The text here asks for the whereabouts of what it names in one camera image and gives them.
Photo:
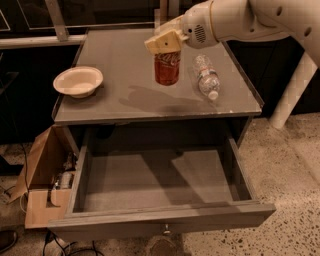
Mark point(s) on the clear plastic water bottle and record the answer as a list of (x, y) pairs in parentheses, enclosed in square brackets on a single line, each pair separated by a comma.
[(206, 76)]

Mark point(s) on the brown cardboard box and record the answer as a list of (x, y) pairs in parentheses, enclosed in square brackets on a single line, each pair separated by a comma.
[(45, 162)]

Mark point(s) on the white diagonal post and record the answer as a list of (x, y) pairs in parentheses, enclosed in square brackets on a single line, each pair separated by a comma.
[(296, 86)]

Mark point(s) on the metal drawer knob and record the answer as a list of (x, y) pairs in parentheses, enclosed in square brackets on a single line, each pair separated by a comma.
[(167, 230)]

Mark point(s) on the metal railing frame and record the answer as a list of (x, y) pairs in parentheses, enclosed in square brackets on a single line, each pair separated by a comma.
[(41, 23)]

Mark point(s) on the grey cabinet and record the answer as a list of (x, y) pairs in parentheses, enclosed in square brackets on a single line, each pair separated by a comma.
[(129, 91)]

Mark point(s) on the open grey top drawer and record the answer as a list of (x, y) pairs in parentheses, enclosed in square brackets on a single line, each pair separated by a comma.
[(119, 194)]

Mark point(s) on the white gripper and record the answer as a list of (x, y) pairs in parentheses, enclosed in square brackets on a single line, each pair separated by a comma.
[(197, 29)]

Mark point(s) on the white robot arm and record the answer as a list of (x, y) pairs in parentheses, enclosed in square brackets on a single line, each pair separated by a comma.
[(213, 21)]

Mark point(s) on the red coke can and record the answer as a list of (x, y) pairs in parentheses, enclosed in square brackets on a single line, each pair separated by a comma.
[(167, 68)]

